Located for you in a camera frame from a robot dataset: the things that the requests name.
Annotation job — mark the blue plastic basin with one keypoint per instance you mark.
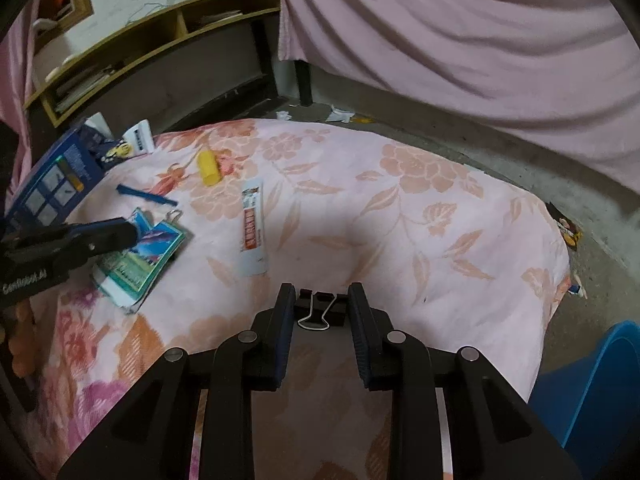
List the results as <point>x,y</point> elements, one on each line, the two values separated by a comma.
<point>590,395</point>

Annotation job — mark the small cartoon card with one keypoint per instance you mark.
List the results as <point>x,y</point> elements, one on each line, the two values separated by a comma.
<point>119,151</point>

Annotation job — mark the dark cartoon card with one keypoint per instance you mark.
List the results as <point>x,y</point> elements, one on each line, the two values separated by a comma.
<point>567,227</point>

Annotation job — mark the small white round object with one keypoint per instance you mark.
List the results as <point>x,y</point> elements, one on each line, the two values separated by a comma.
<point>67,58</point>
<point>52,74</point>

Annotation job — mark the small crumpled white paper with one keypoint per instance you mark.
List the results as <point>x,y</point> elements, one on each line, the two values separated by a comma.
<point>284,114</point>

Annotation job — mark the blue plastic stick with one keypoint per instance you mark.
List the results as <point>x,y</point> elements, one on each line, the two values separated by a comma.
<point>145,195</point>

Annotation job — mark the blue cardboard box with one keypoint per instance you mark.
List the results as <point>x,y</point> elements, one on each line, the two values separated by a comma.
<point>45,185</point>

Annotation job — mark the black binder clip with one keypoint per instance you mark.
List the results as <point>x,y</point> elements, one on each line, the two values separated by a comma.
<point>307,302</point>

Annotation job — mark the yellow scrap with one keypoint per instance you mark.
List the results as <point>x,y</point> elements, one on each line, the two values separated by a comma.
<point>363,120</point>

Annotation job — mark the white tube red print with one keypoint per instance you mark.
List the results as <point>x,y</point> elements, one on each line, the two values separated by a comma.
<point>252,240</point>

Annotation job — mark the thin stack of papers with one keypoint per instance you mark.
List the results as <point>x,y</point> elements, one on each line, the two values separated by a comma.
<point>220,17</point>

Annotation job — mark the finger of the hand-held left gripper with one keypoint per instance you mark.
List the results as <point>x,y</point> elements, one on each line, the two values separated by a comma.
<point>107,223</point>
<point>112,240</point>

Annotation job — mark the white packet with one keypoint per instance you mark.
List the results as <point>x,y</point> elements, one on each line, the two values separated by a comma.
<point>140,137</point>

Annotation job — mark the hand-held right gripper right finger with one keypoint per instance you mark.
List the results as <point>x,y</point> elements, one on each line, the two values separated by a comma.
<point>359,335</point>

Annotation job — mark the pink curtain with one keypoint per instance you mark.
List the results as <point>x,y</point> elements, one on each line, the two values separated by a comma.
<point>15,110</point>

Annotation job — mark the floral pink blanket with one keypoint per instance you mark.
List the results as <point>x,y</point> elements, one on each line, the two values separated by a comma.
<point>400,220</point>

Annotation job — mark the white plastic object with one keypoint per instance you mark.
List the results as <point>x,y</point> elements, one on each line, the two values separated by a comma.
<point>47,24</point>

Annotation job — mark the white paper scrap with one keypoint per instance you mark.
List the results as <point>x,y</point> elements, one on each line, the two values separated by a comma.
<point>340,115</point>

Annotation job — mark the person's left hand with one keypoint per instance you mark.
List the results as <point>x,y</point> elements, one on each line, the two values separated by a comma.
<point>21,345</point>

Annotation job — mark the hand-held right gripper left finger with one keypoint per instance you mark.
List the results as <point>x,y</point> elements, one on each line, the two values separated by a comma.
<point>285,335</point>

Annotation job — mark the stack of books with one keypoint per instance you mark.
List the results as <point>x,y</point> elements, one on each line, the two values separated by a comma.
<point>80,87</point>

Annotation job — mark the small white blue scrap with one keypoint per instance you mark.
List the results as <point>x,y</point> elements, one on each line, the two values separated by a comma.
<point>576,289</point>

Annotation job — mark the yellow cylindrical object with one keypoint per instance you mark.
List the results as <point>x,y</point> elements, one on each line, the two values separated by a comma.
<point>207,167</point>

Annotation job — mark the pink hanging sheet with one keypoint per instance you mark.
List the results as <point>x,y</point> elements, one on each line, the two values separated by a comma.
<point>450,35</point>

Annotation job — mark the wooden shelf desk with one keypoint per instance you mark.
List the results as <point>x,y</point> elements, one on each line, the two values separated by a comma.
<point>150,21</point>

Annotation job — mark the black metal leg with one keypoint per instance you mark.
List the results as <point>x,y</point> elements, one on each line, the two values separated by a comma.
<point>303,82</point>

